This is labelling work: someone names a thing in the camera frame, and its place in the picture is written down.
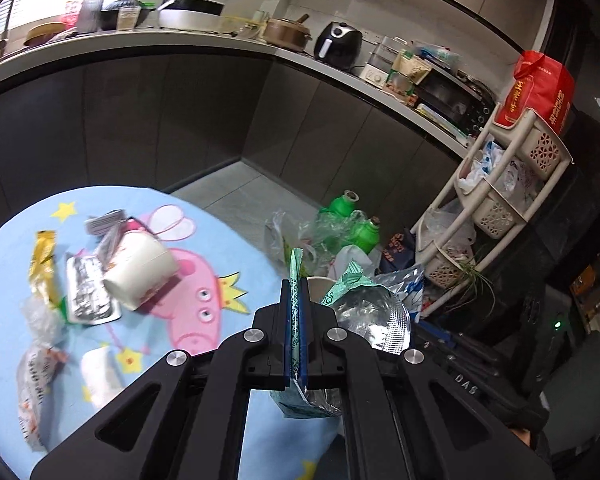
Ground white wrapper orange print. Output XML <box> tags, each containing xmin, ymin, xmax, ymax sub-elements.
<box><xmin>16</xmin><ymin>345</ymin><xmax>68</xmax><ymax>453</ymax></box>

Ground teal snack packet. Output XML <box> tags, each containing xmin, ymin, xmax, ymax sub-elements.
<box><xmin>270</xmin><ymin>247</ymin><xmax>343</xmax><ymax>420</ymax></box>

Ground green spider plant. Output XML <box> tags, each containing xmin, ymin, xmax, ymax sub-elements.
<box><xmin>450</xmin><ymin>255</ymin><xmax>498</xmax><ymax>311</ymax></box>

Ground white kitchen countertop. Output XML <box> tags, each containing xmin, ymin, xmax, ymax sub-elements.
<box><xmin>0</xmin><ymin>27</ymin><xmax>473</xmax><ymax>161</ymax></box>

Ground clear cup beige contents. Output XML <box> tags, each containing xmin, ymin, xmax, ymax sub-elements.
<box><xmin>116</xmin><ymin>7</ymin><xmax>140</xmax><ymax>31</ymax></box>

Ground white steamer appliance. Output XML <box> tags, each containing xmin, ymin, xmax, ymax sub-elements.
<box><xmin>364</xmin><ymin>35</ymin><xmax>406</xmax><ymax>88</ymax></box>

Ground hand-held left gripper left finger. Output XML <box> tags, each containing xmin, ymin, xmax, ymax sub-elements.
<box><xmin>30</xmin><ymin>280</ymin><xmax>296</xmax><ymax>480</ymax></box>

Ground brown bowl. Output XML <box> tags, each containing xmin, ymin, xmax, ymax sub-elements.
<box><xmin>24</xmin><ymin>22</ymin><xmax>68</xmax><ymax>46</ymax></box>

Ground black air fryer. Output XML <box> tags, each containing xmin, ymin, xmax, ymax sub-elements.
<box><xmin>314</xmin><ymin>21</ymin><xmax>363</xmax><ymax>68</ymax></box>

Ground brown lidded pot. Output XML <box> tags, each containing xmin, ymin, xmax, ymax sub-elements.
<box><xmin>262</xmin><ymin>14</ymin><xmax>313</xmax><ymax>51</ymax></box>

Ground dark blue orange bag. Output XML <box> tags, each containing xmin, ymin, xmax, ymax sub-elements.
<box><xmin>380</xmin><ymin>230</ymin><xmax>417</xmax><ymax>271</ymax></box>

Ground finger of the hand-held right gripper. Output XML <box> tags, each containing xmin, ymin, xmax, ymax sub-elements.
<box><xmin>411</xmin><ymin>321</ymin><xmax>486</xmax><ymax>361</ymax></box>

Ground clear bag of green beans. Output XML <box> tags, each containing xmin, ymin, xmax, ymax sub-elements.
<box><xmin>265</xmin><ymin>210</ymin><xmax>331</xmax><ymax>271</ymax></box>

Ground silver foil bag green print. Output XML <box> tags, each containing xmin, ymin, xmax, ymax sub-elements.
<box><xmin>320</xmin><ymin>260</ymin><xmax>413</xmax><ymax>356</ymax></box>

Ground small white packet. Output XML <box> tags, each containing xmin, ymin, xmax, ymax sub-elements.
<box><xmin>80</xmin><ymin>345</ymin><xmax>126</xmax><ymax>408</ymax></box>

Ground silver blister pack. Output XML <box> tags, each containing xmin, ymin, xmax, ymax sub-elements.
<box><xmin>65</xmin><ymin>252</ymin><xmax>123</xmax><ymax>326</ymax></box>

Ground printed leaflet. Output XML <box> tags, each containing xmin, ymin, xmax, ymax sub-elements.
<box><xmin>84</xmin><ymin>210</ymin><xmax>126</xmax><ymax>235</ymax></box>

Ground red gift bag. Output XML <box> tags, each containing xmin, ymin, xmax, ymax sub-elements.
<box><xmin>495</xmin><ymin>50</ymin><xmax>576</xmax><ymax>136</ymax></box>

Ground glass jar red lid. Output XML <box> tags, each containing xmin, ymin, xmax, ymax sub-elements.
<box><xmin>75</xmin><ymin>0</ymin><xmax>106</xmax><ymax>33</ymax></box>

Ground white round cooker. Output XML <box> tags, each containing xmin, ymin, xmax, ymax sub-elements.
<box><xmin>158</xmin><ymin>0</ymin><xmax>226</xmax><ymax>31</ymax></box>

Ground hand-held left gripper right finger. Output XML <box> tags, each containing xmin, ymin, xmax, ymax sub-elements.
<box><xmin>297</xmin><ymin>277</ymin><xmax>556</xmax><ymax>480</ymax></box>

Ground green plastic bottle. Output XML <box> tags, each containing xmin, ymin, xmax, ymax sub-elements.
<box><xmin>352</xmin><ymin>216</ymin><xmax>383</xmax><ymax>256</ymax></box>
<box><xmin>320</xmin><ymin>190</ymin><xmax>363</xmax><ymax>233</ymax></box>

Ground cartoon pig printed tablecloth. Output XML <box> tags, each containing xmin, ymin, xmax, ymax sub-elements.
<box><xmin>0</xmin><ymin>187</ymin><xmax>346</xmax><ymax>480</ymax></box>

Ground yellow packet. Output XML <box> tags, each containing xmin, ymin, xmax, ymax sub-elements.
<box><xmin>28</xmin><ymin>230</ymin><xmax>63</xmax><ymax>308</ymax></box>

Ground black countertop oven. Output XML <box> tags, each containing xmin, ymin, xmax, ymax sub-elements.
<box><xmin>412</xmin><ymin>67</ymin><xmax>496</xmax><ymax>133</ymax></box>

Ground grey kitchen cabinets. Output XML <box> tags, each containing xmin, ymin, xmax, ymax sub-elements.
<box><xmin>0</xmin><ymin>52</ymin><xmax>461</xmax><ymax>241</ymax></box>

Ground crumpled white plastic bag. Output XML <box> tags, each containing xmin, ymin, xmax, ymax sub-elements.
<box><xmin>457</xmin><ymin>140</ymin><xmax>543</xmax><ymax>201</ymax></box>

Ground clear plastic wrapper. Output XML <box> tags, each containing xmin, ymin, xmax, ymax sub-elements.
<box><xmin>21</xmin><ymin>295</ymin><xmax>66</xmax><ymax>346</ymax></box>

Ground white paper cup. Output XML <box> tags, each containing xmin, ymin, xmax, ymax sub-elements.
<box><xmin>102</xmin><ymin>230</ymin><xmax>178</xmax><ymax>311</ymax></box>

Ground grey crumpled wrapper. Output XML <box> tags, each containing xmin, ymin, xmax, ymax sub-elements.
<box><xmin>96</xmin><ymin>219</ymin><xmax>131</xmax><ymax>266</ymax></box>

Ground cream plastic storage rack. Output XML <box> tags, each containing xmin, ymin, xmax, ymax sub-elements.
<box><xmin>410</xmin><ymin>110</ymin><xmax>576</xmax><ymax>311</ymax></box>

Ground blue silver foil bag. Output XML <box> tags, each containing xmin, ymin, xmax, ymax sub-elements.
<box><xmin>375</xmin><ymin>264</ymin><xmax>426</xmax><ymax>322</ymax></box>

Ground person's right hand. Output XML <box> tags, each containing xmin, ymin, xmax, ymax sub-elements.
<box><xmin>510</xmin><ymin>425</ymin><xmax>538</xmax><ymax>453</ymax></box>

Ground glass container yellow rim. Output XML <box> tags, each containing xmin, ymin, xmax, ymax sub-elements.
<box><xmin>222</xmin><ymin>17</ymin><xmax>261</xmax><ymax>41</ymax></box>

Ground green snack bags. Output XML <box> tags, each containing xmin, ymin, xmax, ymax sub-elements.
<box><xmin>386</xmin><ymin>52</ymin><xmax>431</xmax><ymax>98</ymax></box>

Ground black cooking pot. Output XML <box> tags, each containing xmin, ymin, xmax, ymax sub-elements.
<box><xmin>99</xmin><ymin>0</ymin><xmax>156</xmax><ymax>31</ymax></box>

